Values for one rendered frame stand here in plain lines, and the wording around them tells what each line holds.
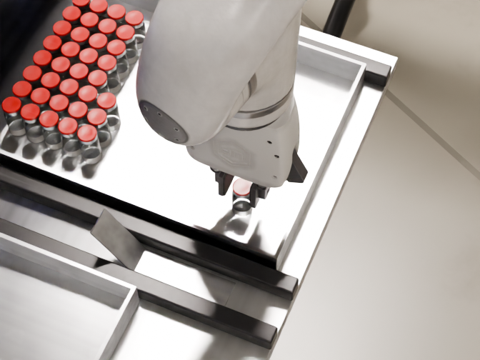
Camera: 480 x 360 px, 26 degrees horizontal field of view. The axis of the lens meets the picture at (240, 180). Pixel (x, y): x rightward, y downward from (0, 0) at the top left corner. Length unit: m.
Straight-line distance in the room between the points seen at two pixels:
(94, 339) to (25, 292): 0.09
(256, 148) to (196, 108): 0.19
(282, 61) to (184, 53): 0.13
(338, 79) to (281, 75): 0.35
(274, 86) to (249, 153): 0.11
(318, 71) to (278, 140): 0.29
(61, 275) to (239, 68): 0.43
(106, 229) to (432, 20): 1.49
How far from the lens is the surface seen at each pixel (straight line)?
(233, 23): 0.69
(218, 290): 1.05
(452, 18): 2.42
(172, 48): 0.71
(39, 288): 1.07
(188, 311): 1.02
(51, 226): 1.10
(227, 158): 0.96
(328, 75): 1.19
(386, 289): 2.04
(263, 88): 0.83
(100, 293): 1.05
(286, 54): 0.82
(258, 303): 1.04
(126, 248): 1.05
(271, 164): 0.94
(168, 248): 1.05
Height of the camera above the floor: 1.83
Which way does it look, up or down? 59 degrees down
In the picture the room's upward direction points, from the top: straight up
